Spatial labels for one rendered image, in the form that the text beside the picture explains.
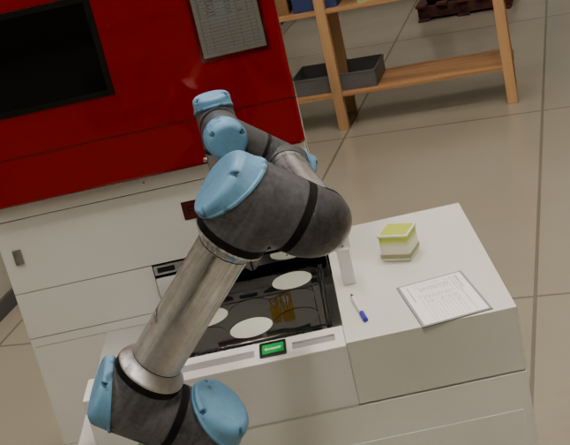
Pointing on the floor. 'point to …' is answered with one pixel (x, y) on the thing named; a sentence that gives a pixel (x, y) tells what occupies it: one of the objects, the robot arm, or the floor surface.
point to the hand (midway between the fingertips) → (251, 265)
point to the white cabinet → (421, 418)
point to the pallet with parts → (426, 11)
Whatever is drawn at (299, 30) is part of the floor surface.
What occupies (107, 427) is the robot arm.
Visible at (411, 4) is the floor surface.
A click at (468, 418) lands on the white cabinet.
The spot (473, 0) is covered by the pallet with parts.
